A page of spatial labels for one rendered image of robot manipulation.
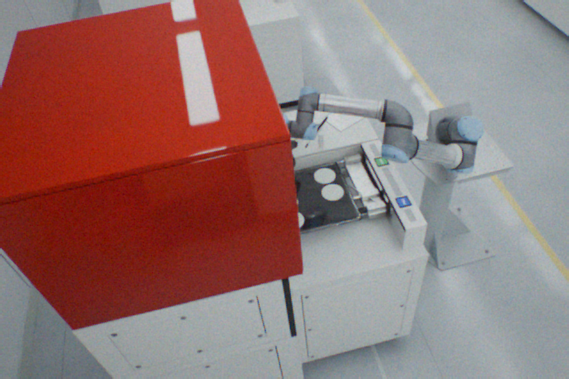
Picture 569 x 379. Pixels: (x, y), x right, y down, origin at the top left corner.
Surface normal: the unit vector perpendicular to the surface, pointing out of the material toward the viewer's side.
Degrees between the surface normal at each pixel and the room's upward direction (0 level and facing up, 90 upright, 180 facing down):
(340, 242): 0
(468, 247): 0
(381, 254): 0
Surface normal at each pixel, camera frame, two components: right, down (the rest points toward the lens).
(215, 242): 0.23, 0.70
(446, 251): -0.08, -0.67
